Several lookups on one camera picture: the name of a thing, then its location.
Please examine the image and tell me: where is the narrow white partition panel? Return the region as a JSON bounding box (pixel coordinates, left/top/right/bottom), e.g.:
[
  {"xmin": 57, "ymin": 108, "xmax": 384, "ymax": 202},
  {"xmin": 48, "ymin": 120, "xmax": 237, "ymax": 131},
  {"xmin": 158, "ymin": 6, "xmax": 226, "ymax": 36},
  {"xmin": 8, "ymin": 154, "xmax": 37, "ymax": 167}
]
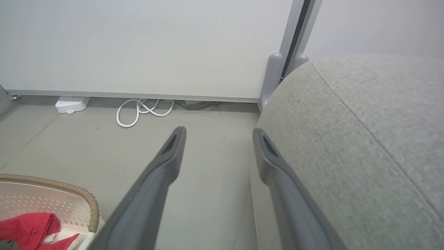
[{"xmin": 295, "ymin": 0, "xmax": 444, "ymax": 75}]

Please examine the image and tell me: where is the white perforated laundry basket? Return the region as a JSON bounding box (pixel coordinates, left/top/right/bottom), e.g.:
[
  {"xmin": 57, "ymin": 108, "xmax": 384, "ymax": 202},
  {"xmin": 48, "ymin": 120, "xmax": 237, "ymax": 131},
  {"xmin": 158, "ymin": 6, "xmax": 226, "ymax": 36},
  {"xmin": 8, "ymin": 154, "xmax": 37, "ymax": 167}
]
[{"xmin": 0, "ymin": 173, "xmax": 105, "ymax": 250}]

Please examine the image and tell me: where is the grey fabric sofa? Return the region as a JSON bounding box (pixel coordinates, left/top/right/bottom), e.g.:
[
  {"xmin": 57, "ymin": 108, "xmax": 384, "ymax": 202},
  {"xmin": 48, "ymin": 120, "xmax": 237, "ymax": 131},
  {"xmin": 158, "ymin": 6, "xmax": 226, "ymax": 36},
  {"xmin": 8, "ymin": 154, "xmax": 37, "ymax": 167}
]
[{"xmin": 249, "ymin": 53, "xmax": 444, "ymax": 250}]

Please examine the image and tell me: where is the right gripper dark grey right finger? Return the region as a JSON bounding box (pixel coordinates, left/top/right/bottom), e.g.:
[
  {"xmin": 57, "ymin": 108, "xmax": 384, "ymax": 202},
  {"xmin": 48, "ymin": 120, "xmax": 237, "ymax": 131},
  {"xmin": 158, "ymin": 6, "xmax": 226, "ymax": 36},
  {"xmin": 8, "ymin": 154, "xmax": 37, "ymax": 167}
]
[{"xmin": 252, "ymin": 128, "xmax": 348, "ymax": 250}]

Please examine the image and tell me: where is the white power strip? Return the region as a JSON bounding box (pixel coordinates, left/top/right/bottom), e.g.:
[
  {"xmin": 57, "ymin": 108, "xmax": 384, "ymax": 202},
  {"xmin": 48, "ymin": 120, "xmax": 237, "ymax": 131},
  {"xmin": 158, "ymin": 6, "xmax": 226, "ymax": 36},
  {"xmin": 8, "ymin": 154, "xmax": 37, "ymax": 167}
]
[{"xmin": 54, "ymin": 96, "xmax": 91, "ymax": 115}]

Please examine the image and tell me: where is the wide white partition panel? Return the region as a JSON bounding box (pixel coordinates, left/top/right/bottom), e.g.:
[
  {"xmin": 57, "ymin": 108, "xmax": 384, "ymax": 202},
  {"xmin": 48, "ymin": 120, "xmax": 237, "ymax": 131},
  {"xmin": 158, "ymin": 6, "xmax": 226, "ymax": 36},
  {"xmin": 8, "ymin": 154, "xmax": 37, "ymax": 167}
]
[{"xmin": 0, "ymin": 0, "xmax": 306, "ymax": 103}]

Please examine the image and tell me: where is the looped white power cable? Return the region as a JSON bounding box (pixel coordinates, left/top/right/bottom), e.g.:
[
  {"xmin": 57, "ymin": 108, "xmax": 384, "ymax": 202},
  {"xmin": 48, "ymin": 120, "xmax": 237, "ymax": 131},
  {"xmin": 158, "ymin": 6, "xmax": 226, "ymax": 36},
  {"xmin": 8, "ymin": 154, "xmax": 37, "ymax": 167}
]
[{"xmin": 116, "ymin": 98, "xmax": 175, "ymax": 128}]

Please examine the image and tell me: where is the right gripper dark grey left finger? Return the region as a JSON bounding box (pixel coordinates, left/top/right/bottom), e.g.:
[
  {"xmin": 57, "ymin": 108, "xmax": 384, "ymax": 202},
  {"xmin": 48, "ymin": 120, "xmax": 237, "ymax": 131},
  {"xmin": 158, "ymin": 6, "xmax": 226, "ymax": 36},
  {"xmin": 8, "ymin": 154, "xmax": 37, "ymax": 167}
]
[{"xmin": 86, "ymin": 126, "xmax": 187, "ymax": 250}]

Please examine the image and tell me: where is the red garment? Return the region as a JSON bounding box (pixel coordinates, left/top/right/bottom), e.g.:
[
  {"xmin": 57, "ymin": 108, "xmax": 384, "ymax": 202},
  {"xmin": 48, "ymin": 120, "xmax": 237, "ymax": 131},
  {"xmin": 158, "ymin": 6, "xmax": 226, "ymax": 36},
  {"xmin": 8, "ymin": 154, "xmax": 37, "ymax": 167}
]
[{"xmin": 0, "ymin": 212, "xmax": 82, "ymax": 250}]

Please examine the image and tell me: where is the grey partition foot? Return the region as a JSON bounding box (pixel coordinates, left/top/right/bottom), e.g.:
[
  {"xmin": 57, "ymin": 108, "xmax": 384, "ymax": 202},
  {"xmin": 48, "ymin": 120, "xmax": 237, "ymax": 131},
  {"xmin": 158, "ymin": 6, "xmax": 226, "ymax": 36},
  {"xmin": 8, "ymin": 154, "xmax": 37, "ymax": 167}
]
[
  {"xmin": 289, "ymin": 53, "xmax": 310, "ymax": 76},
  {"xmin": 259, "ymin": 52, "xmax": 285, "ymax": 112}
]

